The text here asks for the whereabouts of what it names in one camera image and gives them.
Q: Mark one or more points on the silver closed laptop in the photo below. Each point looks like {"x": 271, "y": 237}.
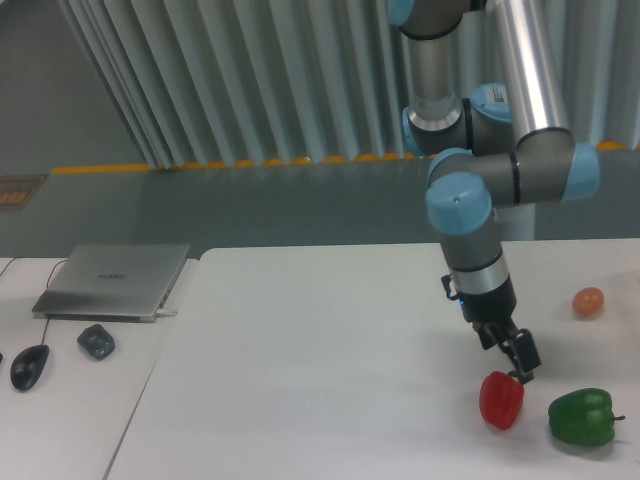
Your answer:
{"x": 115, "y": 282}

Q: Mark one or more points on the white pleated curtain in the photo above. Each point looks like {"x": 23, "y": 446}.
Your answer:
{"x": 229, "y": 82}

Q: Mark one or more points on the red bell pepper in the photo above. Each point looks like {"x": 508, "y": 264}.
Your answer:
{"x": 500, "y": 400}

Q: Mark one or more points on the dark grey small device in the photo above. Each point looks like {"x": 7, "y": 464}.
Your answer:
{"x": 97, "y": 342}

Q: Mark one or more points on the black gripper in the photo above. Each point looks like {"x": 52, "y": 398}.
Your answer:
{"x": 495, "y": 307}

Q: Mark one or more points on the black computer mouse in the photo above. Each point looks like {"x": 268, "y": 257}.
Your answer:
{"x": 28, "y": 366}

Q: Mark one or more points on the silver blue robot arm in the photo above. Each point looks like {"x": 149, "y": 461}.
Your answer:
{"x": 506, "y": 145}

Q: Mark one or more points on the brown egg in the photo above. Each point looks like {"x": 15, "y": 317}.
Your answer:
{"x": 587, "y": 303}

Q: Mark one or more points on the green bell pepper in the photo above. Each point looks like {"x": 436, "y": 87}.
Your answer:
{"x": 584, "y": 417}

